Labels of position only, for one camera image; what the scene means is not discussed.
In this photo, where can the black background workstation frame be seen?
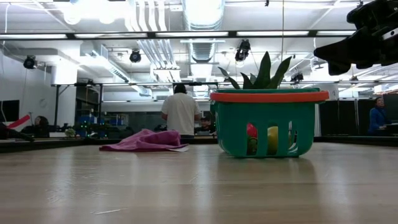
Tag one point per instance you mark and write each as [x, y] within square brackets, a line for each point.
[56, 105]

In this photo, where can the teal basket with orange rim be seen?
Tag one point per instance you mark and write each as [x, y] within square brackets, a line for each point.
[267, 109]

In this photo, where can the person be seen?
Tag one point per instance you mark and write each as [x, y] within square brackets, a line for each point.
[377, 119]
[206, 124]
[180, 112]
[42, 126]

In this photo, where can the red toy apple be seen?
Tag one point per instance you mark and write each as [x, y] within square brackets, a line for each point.
[252, 130]

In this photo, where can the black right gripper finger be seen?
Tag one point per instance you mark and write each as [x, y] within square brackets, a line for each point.
[348, 48]
[339, 68]

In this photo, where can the green snake plant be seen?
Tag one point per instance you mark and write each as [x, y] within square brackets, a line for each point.
[264, 74]

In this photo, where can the black ceiling spotlight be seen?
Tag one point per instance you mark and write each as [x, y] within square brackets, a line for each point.
[242, 51]
[135, 56]
[30, 62]
[297, 77]

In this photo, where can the purple cloth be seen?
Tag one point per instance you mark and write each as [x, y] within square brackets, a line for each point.
[146, 141]

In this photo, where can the red bar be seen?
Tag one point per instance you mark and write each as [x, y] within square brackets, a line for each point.
[20, 121]

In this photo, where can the silver ventilation duct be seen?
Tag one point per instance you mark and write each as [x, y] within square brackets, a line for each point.
[202, 18]

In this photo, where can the black aluminium rig frame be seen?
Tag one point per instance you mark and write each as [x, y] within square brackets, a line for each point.
[77, 141]

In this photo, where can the black wall monitor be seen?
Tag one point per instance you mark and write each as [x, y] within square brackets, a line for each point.
[9, 110]

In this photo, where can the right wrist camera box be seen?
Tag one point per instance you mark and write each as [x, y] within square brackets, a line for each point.
[373, 14]

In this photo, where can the yellow toy lemon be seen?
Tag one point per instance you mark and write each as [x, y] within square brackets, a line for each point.
[273, 140]

